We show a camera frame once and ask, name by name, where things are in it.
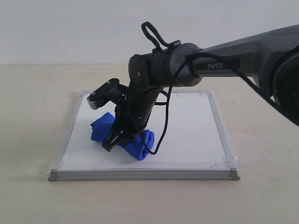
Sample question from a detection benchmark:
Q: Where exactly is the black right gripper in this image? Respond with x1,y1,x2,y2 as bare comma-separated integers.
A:
102,86,161,152

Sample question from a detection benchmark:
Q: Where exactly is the blue cloth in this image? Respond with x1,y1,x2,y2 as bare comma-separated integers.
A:
91,112,155,161

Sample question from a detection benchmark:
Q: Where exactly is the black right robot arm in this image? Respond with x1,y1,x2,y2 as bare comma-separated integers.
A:
102,22,299,151

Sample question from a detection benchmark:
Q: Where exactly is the white dry-erase board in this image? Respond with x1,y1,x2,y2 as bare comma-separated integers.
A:
48,91,240,182

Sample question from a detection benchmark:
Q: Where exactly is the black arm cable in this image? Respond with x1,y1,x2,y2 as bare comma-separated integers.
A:
127,21,299,155

